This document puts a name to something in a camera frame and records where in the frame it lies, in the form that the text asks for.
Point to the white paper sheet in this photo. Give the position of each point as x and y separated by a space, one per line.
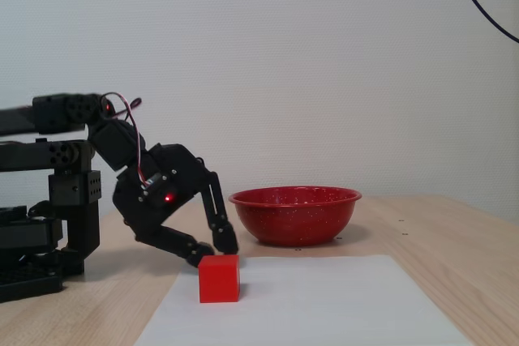
316 305

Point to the red cube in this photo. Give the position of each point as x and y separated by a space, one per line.
219 281

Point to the red speckled bowl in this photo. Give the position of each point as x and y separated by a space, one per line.
296 220

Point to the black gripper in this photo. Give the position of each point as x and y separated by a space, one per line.
178 177

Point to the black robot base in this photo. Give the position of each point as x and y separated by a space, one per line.
28 281

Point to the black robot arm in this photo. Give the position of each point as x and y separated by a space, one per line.
48 115

